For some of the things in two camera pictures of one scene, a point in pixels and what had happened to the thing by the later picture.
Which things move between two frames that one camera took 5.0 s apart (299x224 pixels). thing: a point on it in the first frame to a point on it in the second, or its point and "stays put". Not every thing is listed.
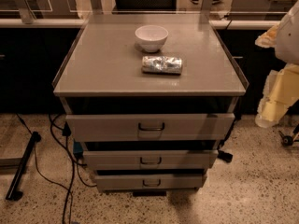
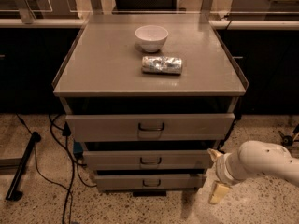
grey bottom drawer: x=150 y=182 stays put
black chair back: x=145 y=4 stays put
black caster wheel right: x=286 y=140 stays put
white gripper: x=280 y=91 to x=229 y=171
